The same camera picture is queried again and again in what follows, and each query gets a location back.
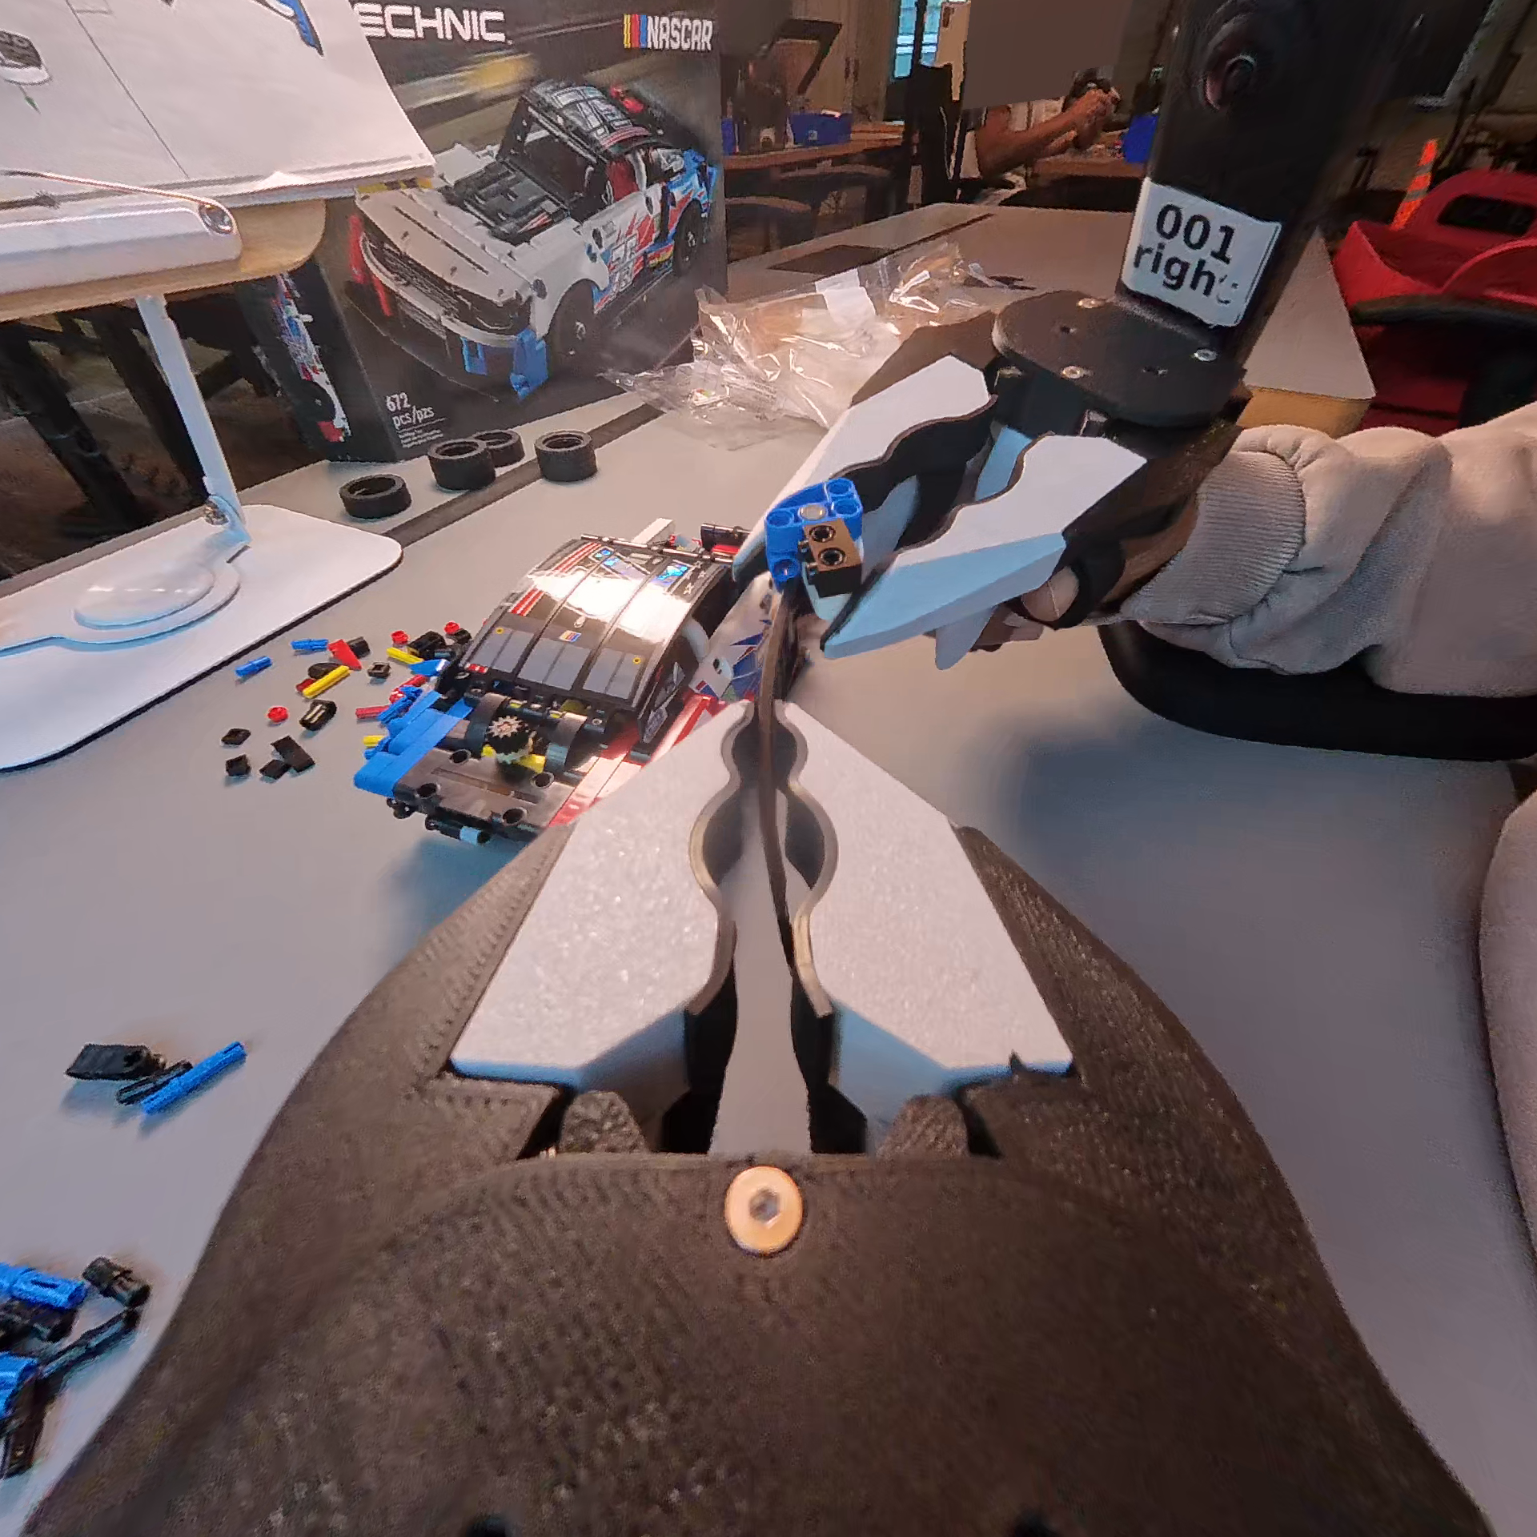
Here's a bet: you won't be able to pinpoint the black lego set box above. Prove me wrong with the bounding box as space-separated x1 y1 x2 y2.
235 0 731 465

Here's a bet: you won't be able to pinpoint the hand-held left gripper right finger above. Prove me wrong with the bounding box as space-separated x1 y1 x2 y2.
775 703 1079 1153

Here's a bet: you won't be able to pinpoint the person's right hand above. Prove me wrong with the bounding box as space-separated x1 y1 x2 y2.
994 562 1084 636

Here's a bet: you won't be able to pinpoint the cluster of blue black pins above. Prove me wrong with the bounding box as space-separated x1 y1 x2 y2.
0 1256 155 1483

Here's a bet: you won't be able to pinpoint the clear plastic bags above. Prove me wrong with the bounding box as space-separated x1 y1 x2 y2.
607 240 1038 455

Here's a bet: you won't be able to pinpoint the blue lego panel piece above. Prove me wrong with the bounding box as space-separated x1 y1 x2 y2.
764 476 870 592

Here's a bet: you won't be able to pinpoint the lego race car model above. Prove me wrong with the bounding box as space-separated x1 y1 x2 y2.
354 519 797 846

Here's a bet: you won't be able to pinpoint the lego instruction booklet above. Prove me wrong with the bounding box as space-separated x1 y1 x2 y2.
0 0 438 220

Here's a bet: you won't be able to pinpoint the black curved lego panel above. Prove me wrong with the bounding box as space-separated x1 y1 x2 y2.
753 588 839 1025

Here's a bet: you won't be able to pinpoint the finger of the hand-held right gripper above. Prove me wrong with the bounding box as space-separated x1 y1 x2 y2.
822 427 1155 663
733 354 1002 586

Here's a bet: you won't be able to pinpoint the black two-hole lego brick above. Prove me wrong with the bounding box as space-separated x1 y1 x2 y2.
801 530 868 603

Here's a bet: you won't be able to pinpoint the pile of small lego pieces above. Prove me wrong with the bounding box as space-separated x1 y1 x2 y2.
219 621 478 784

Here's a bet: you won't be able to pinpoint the red tote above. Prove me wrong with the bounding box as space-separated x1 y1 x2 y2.
1333 169 1537 436

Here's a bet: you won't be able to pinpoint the black wrist rest pad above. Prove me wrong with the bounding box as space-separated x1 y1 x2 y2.
1097 623 1537 766

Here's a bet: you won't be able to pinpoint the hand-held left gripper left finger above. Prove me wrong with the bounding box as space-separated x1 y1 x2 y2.
451 700 740 1153

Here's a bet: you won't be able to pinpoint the white book stand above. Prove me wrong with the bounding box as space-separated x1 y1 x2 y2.
0 169 405 775

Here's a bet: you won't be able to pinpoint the person's right forearm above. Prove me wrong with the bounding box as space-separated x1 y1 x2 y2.
1123 403 1537 702

